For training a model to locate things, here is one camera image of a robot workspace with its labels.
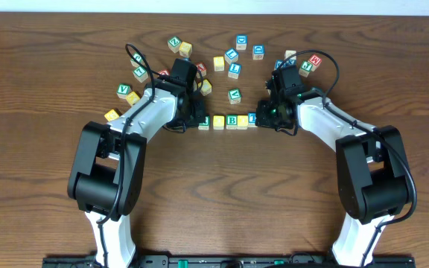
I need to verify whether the green V block left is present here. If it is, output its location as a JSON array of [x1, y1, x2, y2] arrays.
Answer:
[[116, 83, 132, 99]]

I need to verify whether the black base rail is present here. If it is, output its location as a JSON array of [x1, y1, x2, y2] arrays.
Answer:
[[42, 254, 416, 268]]

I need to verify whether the yellow block beside V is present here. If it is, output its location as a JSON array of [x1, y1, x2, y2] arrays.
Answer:
[[125, 92, 140, 106]]

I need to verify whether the blue T block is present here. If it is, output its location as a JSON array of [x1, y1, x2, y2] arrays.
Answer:
[[248, 112, 256, 127]]

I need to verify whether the blue L block lower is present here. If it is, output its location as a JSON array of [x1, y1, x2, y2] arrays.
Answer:
[[228, 63, 241, 79]]

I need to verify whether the green J block left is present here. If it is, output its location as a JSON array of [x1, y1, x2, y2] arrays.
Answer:
[[130, 53, 144, 68]]

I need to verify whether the blue l block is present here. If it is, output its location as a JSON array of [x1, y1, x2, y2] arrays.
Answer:
[[224, 48, 239, 65], [228, 63, 241, 79]]

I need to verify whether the green Z block top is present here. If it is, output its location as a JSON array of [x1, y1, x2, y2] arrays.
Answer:
[[168, 36, 182, 53]]

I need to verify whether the blue d block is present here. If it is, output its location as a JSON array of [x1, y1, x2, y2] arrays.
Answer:
[[235, 35, 247, 51], [252, 45, 265, 60]]

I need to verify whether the green j block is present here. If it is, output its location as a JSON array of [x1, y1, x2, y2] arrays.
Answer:
[[130, 53, 144, 68], [299, 61, 314, 77]]

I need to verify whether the green v block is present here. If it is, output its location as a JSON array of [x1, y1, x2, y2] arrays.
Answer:
[[228, 88, 242, 104], [116, 83, 132, 99]]

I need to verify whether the blue D block top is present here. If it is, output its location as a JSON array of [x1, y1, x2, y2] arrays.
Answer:
[[235, 35, 247, 51]]

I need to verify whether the red M block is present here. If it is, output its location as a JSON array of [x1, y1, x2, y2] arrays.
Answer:
[[308, 54, 322, 71]]

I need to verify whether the red U block left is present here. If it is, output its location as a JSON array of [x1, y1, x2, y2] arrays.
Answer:
[[159, 69, 170, 76]]

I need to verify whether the yellow block far left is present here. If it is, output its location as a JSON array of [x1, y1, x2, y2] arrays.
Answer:
[[104, 109, 121, 121]]

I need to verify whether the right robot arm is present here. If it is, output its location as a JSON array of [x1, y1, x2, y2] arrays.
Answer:
[[255, 66, 418, 267]]

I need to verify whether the yellow O block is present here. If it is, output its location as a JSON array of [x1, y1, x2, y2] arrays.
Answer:
[[212, 115, 225, 130], [237, 115, 249, 130]]

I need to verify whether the green 7 block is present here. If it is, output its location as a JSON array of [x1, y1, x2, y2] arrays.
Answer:
[[133, 66, 148, 83]]

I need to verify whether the plain X block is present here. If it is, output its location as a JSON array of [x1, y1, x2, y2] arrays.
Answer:
[[285, 50, 296, 66]]

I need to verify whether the yellow block near Z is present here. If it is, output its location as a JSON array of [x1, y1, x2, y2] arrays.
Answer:
[[179, 42, 193, 58]]

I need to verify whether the green R block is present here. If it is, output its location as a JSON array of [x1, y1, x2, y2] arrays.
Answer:
[[198, 115, 210, 130]]

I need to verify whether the yellow C block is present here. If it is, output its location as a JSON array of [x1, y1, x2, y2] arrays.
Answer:
[[198, 79, 212, 96]]

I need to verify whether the green B block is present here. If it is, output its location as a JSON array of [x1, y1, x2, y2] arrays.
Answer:
[[226, 115, 238, 130]]

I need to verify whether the green J block right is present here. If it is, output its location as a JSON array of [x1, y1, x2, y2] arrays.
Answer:
[[299, 61, 314, 77]]

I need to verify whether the blue L block upper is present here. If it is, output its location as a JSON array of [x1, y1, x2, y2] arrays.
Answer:
[[224, 48, 239, 65]]

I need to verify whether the yellow S block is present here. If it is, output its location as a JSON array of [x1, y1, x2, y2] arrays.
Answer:
[[213, 56, 224, 71]]

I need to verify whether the blue 5 block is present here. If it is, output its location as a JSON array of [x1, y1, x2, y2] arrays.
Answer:
[[274, 60, 283, 70]]

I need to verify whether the green V block centre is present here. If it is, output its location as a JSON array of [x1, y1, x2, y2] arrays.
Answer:
[[228, 88, 242, 104]]

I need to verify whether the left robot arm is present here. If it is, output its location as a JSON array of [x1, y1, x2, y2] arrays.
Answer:
[[67, 59, 206, 267]]

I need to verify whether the blue D block right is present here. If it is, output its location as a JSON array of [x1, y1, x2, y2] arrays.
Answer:
[[252, 45, 265, 60]]

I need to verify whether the red A block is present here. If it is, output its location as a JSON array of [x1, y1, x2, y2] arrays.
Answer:
[[196, 63, 207, 78]]

